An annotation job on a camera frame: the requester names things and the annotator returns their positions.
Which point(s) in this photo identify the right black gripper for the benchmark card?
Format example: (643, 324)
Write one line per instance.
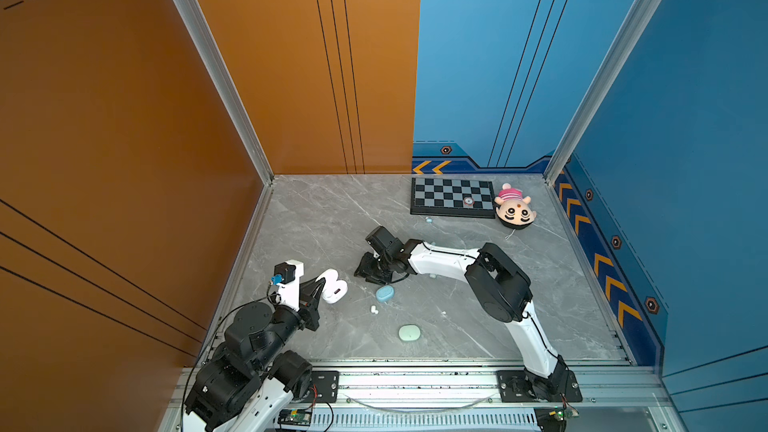
(365, 271)

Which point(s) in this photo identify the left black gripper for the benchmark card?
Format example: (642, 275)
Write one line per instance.
(309, 310)

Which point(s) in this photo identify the white earbud charging case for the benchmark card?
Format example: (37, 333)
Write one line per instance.
(335, 288)

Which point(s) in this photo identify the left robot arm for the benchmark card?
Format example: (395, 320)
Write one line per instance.
(252, 356)

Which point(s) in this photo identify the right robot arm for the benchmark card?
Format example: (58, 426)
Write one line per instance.
(502, 290)

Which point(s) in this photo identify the blue earbud charging case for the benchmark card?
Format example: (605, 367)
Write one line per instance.
(385, 293)

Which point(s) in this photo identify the green earbud charging case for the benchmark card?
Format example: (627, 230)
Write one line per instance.
(409, 333)

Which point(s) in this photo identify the black grey checkerboard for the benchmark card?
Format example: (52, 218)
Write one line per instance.
(435, 196)

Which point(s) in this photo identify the left green circuit board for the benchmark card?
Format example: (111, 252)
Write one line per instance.
(301, 418)

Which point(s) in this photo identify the green circuit board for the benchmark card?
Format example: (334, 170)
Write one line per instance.
(564, 413)
(301, 418)

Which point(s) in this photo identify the pink plush doll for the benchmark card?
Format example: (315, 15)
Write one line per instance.
(513, 209)

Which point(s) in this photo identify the right green circuit board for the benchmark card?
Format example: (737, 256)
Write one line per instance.
(564, 413)

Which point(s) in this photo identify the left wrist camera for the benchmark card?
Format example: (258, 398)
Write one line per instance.
(287, 281)

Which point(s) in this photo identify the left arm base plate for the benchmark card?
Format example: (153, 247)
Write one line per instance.
(323, 387)

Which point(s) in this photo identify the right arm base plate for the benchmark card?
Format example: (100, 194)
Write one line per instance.
(520, 386)

